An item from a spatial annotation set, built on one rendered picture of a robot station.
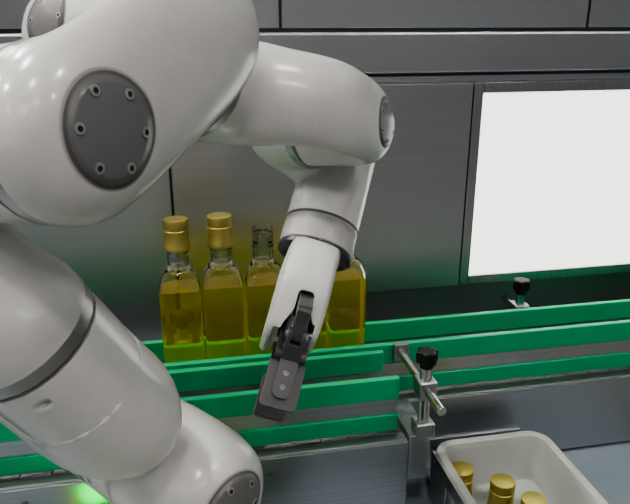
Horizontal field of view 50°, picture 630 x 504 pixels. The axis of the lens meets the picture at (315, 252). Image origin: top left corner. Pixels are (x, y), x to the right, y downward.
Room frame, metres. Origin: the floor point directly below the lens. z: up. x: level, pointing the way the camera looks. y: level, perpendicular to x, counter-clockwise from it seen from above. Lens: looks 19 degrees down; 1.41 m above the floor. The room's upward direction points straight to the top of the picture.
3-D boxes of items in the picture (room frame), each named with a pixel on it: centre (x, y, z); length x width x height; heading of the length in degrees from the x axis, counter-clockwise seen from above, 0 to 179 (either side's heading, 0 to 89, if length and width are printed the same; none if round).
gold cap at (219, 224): (0.87, 0.13, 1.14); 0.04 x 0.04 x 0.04
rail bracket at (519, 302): (1.04, -0.34, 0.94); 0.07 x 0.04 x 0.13; 11
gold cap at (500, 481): (0.77, -0.26, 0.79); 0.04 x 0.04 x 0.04
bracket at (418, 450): (0.81, -0.14, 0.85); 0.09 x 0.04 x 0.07; 11
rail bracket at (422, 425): (0.80, -0.14, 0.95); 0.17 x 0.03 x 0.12; 11
